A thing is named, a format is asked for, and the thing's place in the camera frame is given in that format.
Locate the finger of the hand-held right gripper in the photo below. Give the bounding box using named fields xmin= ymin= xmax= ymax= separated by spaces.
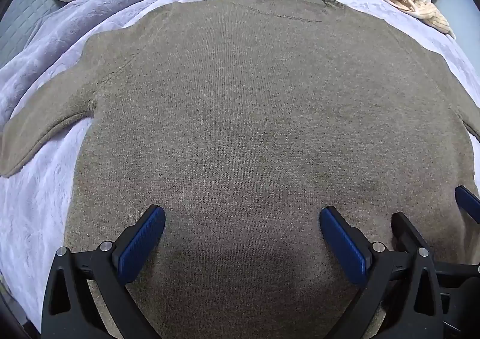
xmin=391 ymin=212 xmax=432 ymax=253
xmin=455 ymin=185 xmax=480 ymax=226

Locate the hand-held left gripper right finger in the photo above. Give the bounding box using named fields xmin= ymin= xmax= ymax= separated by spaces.
xmin=319 ymin=206 xmax=447 ymax=339

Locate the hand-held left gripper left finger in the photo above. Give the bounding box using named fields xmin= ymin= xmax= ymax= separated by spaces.
xmin=40 ymin=205 xmax=166 ymax=339

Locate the olive brown knit sweater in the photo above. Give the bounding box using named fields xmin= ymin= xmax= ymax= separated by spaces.
xmin=0 ymin=0 xmax=480 ymax=339

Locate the lavender plush blanket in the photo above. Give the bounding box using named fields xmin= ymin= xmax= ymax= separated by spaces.
xmin=0 ymin=0 xmax=480 ymax=332

